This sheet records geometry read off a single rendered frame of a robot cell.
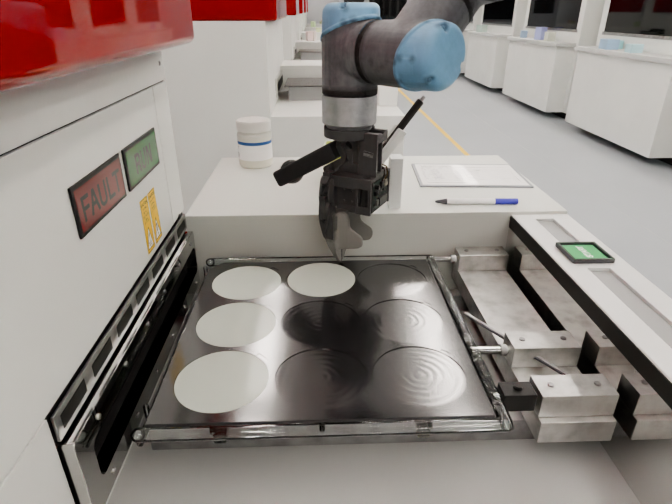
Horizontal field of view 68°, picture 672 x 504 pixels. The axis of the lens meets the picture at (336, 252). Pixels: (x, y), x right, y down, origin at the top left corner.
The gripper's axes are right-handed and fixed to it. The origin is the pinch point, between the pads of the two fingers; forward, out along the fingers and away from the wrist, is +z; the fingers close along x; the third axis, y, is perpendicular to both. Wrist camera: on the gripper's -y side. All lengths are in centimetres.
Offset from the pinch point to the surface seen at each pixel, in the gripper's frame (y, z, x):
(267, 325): 0.5, 1.7, -20.0
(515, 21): -114, -18, 836
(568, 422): 36.3, 3.7, -17.8
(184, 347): -5.6, 1.6, -28.4
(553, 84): -26, 50, 642
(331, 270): 0.9, 1.5, -3.3
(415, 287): 14.0, 1.7, -2.0
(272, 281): -5.3, 1.7, -10.2
